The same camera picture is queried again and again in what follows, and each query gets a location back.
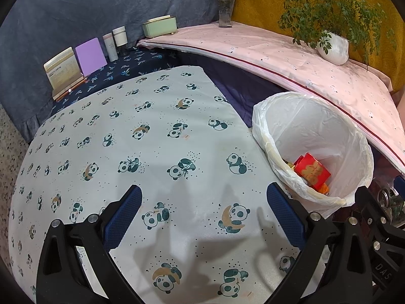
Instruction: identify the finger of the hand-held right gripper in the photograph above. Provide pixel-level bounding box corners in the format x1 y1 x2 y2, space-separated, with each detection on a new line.
391 176 405 197
355 184 396 254

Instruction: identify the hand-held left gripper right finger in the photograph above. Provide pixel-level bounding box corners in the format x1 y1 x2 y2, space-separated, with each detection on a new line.
266 182 372 304

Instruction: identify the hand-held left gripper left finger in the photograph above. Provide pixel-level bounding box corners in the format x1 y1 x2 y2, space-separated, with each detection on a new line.
36 184 144 304

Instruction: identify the red box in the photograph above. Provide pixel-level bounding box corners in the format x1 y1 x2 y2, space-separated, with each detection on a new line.
294 153 332 190

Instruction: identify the trash bin with white bag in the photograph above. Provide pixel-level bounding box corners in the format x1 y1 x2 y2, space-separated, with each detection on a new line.
251 91 374 219

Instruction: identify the glass jar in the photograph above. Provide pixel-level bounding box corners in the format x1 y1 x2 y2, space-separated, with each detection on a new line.
378 188 401 211

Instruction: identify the panda printed cloth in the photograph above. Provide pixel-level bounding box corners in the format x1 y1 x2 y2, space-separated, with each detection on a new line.
6 66 326 304

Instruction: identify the purple cloth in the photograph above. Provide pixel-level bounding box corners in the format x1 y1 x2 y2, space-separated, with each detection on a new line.
175 51 269 129

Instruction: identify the green plant in white pot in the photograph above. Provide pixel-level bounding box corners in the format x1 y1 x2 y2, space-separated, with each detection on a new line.
256 0 396 70

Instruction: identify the navy patterned cloth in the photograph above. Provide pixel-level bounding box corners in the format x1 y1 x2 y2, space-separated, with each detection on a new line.
51 46 178 116

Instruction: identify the pink printed sheet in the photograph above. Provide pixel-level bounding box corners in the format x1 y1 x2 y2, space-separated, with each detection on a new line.
136 22 405 175

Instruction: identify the purple card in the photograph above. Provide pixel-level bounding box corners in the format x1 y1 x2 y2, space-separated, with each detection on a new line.
75 37 107 77

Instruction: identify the white tube bottle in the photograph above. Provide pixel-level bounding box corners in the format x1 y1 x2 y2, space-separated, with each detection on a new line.
103 33 118 62

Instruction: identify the white cosmetic jar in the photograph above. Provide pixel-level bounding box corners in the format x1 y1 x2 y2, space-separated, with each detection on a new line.
112 26 129 56

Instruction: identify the pale green tissue box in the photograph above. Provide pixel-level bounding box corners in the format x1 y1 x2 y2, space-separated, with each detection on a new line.
142 16 178 38

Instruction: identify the mustard yellow hanging cloth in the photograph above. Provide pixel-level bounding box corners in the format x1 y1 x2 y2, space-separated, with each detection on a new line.
231 0 405 92

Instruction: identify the glass vase with pink flowers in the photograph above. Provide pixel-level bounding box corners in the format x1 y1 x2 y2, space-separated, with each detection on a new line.
204 0 244 28

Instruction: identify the grey-blue hanging cloth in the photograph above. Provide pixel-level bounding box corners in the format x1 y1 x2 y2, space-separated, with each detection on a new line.
0 0 238 143

